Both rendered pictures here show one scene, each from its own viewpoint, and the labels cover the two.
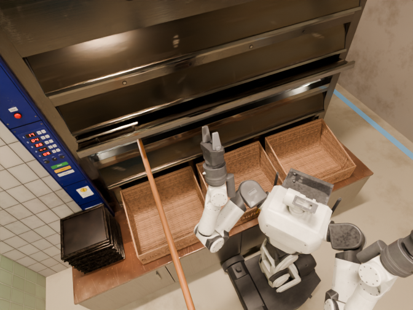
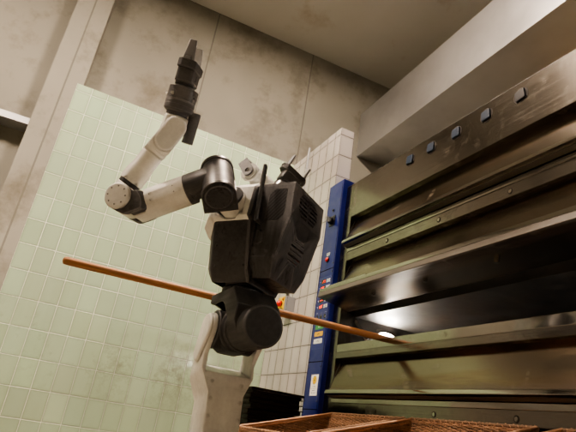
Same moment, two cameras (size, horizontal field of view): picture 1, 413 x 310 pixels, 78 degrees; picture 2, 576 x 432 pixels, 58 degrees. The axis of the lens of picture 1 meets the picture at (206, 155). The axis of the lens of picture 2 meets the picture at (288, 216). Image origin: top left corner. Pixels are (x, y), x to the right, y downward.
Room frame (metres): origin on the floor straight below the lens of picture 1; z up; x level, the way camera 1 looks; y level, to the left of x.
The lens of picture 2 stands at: (0.43, -1.87, 0.73)
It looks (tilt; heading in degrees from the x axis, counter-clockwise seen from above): 23 degrees up; 84
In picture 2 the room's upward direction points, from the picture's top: 9 degrees clockwise
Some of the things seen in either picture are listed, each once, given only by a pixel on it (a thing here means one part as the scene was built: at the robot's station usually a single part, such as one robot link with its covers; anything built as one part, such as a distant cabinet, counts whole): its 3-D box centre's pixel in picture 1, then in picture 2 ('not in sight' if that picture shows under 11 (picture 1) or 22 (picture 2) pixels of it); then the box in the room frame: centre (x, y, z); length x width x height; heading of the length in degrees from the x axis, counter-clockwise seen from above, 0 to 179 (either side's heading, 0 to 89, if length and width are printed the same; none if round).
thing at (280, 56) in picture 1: (220, 72); (471, 233); (1.34, -0.14, 1.54); 1.79 x 0.11 x 0.19; 107
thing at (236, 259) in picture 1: (233, 263); not in sight; (0.70, -0.12, 0.10); 0.20 x 0.05 x 0.20; 108
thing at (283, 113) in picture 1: (222, 135); (471, 372); (1.34, -0.14, 1.02); 1.79 x 0.11 x 0.19; 107
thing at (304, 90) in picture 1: (220, 119); (476, 333); (1.36, -0.13, 1.16); 1.80 x 0.06 x 0.04; 107
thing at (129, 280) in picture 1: (227, 218); not in sight; (1.03, -0.12, 0.29); 2.42 x 0.56 x 0.58; 107
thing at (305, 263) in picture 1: (276, 278); not in sight; (0.52, -0.44, 0.19); 0.64 x 0.52 x 0.33; 108
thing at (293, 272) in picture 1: (281, 274); not in sight; (0.53, -0.47, 0.28); 0.21 x 0.20 x 0.13; 108
